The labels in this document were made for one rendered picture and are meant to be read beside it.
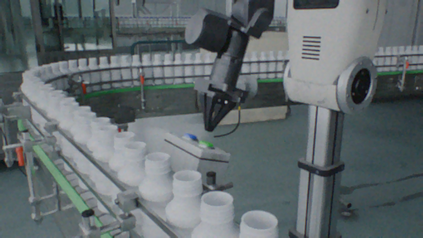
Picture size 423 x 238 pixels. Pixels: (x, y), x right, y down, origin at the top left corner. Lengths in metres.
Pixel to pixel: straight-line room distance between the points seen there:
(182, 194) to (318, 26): 0.66
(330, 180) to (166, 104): 1.17
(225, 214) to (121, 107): 1.62
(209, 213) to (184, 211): 0.07
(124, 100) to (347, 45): 1.32
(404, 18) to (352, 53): 5.77
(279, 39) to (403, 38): 2.58
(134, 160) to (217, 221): 0.22
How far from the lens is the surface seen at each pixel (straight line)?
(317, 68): 0.99
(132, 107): 2.00
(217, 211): 0.40
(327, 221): 1.19
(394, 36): 6.62
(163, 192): 0.52
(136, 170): 0.58
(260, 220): 0.39
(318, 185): 1.11
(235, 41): 0.70
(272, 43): 4.78
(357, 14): 0.95
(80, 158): 0.80
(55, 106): 1.01
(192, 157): 0.69
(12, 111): 1.28
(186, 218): 0.46
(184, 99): 2.05
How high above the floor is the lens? 1.36
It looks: 16 degrees down
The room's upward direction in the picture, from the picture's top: straight up
